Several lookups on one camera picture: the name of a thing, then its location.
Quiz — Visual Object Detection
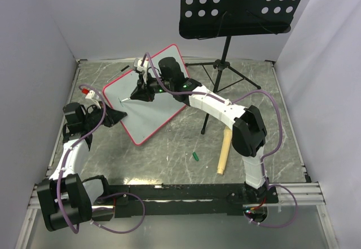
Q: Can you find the aluminium rail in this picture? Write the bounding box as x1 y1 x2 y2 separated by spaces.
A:
28 183 327 209

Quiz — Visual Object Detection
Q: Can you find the black music stand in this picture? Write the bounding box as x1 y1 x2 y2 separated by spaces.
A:
178 0 311 135

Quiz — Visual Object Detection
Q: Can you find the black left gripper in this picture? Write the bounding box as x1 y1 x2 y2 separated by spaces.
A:
82 101 126 130

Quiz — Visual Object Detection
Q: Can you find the green marker cap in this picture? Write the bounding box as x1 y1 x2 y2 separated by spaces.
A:
192 152 199 161

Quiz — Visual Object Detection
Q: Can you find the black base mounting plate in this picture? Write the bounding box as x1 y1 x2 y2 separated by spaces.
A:
95 183 279 218

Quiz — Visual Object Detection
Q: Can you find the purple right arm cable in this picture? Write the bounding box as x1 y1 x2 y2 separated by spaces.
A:
142 52 299 229

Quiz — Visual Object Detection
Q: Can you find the pink framed whiteboard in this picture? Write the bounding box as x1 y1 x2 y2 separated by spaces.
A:
102 44 189 146

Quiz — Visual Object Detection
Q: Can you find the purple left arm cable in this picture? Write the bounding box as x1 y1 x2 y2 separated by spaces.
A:
56 84 146 235

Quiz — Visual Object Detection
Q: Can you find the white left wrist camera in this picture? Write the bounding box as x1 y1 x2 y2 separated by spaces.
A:
81 88 101 108

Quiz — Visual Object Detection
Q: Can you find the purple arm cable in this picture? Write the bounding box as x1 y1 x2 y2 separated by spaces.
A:
142 52 299 229
56 84 146 235

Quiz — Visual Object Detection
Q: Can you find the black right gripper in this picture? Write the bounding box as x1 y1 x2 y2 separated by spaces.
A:
130 72 173 103

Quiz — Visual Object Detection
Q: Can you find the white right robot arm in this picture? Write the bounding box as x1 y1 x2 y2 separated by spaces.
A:
130 57 267 203

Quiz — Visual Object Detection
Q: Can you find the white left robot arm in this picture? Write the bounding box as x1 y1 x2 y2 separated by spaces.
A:
37 103 127 232

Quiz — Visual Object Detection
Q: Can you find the black whiteboard stand foot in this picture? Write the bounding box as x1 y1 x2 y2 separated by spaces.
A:
107 65 129 83

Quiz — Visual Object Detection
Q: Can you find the beige toy microphone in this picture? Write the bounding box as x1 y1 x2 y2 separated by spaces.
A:
217 127 232 175

